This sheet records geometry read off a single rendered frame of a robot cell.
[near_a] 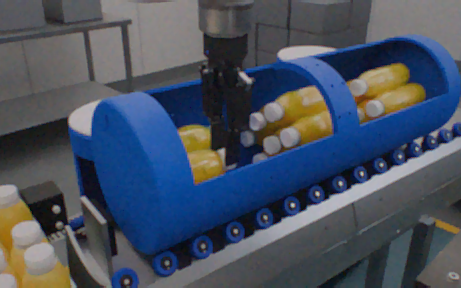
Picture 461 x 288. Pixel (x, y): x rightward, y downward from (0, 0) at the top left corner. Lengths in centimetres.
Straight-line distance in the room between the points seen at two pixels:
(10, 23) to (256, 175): 270
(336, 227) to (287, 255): 16
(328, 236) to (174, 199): 47
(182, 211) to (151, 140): 12
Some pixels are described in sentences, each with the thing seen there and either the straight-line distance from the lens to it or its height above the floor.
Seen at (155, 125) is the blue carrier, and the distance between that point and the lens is 69.
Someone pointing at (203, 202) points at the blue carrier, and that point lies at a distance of 72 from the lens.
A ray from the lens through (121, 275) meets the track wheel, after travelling 77.
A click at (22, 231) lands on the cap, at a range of 74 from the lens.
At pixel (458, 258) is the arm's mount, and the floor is 110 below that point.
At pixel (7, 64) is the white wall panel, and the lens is 412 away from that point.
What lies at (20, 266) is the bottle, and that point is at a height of 103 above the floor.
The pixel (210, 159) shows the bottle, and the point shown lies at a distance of 78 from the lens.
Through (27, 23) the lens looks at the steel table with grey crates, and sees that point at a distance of 332.
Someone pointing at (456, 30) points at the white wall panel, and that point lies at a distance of 580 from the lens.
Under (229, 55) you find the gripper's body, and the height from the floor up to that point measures 130.
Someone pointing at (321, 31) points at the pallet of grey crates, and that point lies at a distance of 412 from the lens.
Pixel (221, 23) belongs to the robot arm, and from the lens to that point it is 70.
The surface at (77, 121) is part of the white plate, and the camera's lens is 122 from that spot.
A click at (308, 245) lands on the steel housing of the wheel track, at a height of 86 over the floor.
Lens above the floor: 148
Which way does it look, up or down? 26 degrees down
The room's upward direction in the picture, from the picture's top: straight up
